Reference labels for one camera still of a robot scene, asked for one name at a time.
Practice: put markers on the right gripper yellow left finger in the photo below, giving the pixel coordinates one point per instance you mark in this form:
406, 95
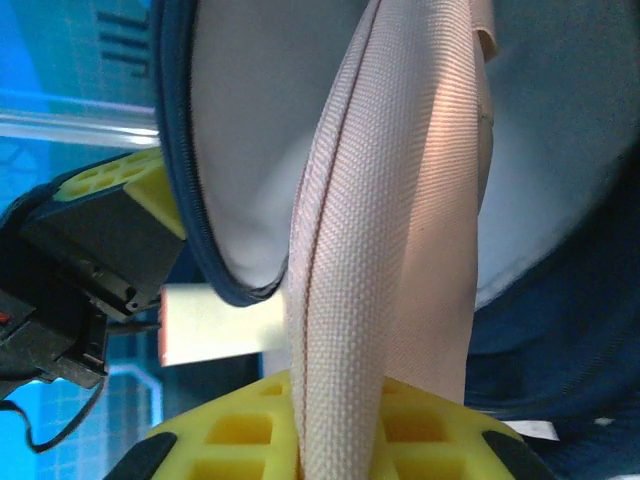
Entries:
240, 435

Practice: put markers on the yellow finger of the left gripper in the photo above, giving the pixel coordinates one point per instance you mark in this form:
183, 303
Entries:
145, 190

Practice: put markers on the aluminium enclosure frame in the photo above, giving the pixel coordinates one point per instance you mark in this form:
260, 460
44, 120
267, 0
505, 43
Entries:
75, 130

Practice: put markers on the navy blue student backpack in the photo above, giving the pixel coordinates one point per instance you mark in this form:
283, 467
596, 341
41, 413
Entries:
250, 150

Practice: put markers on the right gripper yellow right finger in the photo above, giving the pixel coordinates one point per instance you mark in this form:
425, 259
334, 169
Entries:
440, 440

